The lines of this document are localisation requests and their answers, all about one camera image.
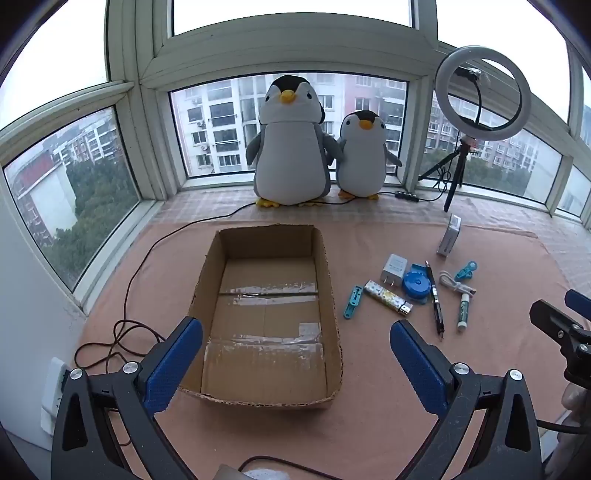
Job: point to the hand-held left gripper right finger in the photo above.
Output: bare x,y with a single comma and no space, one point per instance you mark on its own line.
418,364

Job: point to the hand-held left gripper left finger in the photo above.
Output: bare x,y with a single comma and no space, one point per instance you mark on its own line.
173,364

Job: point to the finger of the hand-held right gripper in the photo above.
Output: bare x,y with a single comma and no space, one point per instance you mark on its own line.
581,302
556,323

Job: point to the black pen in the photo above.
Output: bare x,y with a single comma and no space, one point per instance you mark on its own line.
435,300

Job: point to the patterned white lighter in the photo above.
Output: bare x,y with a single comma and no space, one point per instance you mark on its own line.
383,295

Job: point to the blue round tape measure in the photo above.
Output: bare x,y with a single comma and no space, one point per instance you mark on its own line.
415,287

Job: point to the blue folding phone stand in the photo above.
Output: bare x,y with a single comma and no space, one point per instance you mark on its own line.
353,302

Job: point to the white charger plug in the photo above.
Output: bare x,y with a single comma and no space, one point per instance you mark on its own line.
395,270

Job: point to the cardboard box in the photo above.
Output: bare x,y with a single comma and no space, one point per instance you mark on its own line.
263,314

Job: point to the teal plastic clip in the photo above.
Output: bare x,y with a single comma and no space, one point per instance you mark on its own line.
466,271

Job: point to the small clear plastic box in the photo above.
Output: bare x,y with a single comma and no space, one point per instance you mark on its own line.
450,237

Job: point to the pink blanket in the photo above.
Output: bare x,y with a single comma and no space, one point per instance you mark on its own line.
369,415

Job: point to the small penguin plush toy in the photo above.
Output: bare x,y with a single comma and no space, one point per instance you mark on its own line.
362,159

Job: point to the large penguin plush toy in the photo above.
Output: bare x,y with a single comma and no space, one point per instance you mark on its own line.
291,157

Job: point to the white wall socket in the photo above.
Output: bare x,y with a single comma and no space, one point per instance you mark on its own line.
53,401

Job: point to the white window frame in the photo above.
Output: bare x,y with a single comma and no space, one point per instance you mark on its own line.
147,69

